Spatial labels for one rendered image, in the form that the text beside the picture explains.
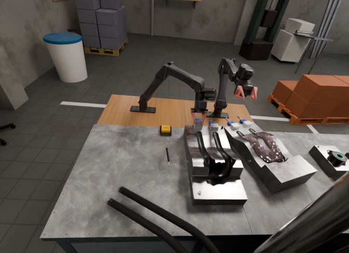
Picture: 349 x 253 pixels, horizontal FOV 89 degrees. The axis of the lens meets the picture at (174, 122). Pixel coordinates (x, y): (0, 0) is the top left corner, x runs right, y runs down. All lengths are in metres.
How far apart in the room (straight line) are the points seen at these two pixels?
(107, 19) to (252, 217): 4.54
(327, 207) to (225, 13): 6.96
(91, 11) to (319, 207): 4.82
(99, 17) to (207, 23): 3.75
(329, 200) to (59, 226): 0.91
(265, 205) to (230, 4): 6.65
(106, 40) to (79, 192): 4.23
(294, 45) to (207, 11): 2.89
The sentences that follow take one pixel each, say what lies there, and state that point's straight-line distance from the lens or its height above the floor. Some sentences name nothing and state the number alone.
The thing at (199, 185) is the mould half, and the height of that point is 0.86.
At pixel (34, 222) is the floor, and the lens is 2.01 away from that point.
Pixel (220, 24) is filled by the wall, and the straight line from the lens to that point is 7.21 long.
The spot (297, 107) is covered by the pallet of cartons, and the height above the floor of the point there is 0.26.
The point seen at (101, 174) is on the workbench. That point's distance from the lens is 1.05.
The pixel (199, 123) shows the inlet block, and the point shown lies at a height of 0.94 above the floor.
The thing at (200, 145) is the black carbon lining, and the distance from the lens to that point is 1.09.
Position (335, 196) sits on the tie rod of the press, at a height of 1.39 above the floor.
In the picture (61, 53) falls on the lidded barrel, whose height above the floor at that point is 0.54.
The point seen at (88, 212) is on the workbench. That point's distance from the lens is 0.96.
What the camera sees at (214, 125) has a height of 0.92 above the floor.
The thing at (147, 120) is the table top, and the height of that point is 0.80.
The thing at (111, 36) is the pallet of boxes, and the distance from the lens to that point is 4.85.
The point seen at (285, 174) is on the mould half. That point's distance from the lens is 1.12.
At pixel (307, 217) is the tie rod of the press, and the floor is 1.30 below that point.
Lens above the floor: 1.64
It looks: 39 degrees down
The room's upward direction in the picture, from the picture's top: 7 degrees clockwise
